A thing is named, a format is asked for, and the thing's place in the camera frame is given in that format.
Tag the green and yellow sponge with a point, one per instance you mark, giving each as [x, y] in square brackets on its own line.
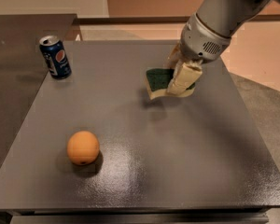
[157, 81]

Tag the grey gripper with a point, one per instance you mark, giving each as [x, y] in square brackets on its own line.
[200, 41]

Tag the orange fruit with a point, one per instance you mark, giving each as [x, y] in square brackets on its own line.
[83, 148]

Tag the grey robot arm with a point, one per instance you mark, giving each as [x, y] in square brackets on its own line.
[225, 17]

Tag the blue Pepsi can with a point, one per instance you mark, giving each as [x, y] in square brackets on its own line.
[55, 56]

